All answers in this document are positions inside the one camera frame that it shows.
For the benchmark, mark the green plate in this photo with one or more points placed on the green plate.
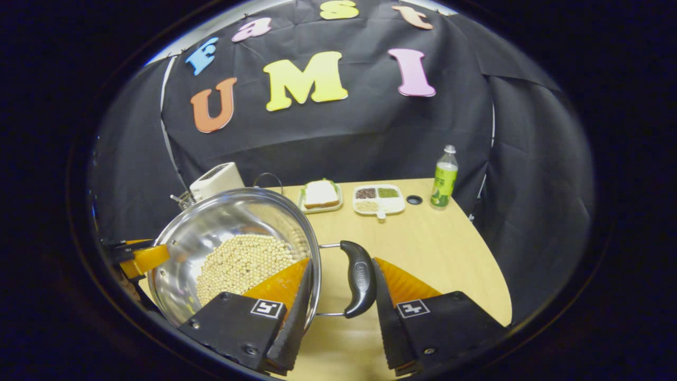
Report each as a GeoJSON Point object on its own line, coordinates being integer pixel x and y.
{"type": "Point", "coordinates": [320, 210]}

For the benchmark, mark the metal mesh holder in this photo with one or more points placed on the metal mesh holder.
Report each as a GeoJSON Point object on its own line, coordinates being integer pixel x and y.
{"type": "Point", "coordinates": [185, 201]}

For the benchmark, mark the black table grommet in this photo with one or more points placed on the black table grommet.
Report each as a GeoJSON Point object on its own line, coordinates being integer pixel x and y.
{"type": "Point", "coordinates": [414, 200]}

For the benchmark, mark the stainless steel pot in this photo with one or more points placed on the stainless steel pot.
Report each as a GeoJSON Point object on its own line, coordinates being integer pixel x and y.
{"type": "Point", "coordinates": [211, 227]}

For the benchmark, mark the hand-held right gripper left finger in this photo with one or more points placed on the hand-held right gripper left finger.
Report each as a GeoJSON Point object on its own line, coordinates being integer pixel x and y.
{"type": "Point", "coordinates": [296, 328]}

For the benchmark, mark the pile of soybeans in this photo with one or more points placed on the pile of soybeans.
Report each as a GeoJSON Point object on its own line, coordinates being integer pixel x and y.
{"type": "Point", "coordinates": [243, 264]}

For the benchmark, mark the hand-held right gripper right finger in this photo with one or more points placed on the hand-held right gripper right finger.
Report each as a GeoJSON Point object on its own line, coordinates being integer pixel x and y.
{"type": "Point", "coordinates": [389, 328]}

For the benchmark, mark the white toaster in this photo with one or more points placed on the white toaster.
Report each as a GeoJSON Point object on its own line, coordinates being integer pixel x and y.
{"type": "Point", "coordinates": [217, 180]}

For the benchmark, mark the green label drink bottle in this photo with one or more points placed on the green label drink bottle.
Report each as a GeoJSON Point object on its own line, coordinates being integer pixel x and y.
{"type": "Point", "coordinates": [443, 185]}

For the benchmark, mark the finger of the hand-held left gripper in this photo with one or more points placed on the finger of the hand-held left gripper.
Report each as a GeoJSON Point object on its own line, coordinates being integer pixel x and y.
{"type": "Point", "coordinates": [127, 243]}
{"type": "Point", "coordinates": [148, 258]}

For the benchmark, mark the white divided grain dish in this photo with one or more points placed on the white divided grain dish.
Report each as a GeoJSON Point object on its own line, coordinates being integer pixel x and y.
{"type": "Point", "coordinates": [398, 203]}

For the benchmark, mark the white bread sandwich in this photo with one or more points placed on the white bread sandwich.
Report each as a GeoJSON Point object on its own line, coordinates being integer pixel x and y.
{"type": "Point", "coordinates": [321, 194]}

